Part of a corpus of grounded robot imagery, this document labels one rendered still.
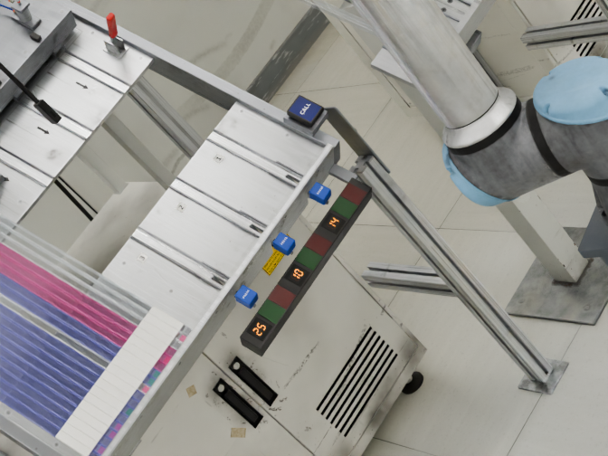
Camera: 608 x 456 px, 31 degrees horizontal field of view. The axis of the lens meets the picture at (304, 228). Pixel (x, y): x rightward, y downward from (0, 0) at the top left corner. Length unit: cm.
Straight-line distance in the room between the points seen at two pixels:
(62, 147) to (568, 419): 108
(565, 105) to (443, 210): 149
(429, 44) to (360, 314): 101
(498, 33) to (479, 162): 128
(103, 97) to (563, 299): 106
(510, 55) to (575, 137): 133
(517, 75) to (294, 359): 101
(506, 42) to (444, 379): 84
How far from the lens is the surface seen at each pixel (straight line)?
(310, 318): 226
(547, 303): 244
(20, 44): 204
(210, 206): 186
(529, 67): 280
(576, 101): 146
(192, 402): 214
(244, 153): 190
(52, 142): 198
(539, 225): 234
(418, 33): 143
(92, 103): 200
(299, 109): 189
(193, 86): 202
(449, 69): 146
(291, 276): 180
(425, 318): 266
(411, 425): 246
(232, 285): 177
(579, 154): 150
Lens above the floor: 153
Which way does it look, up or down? 28 degrees down
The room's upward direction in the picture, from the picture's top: 43 degrees counter-clockwise
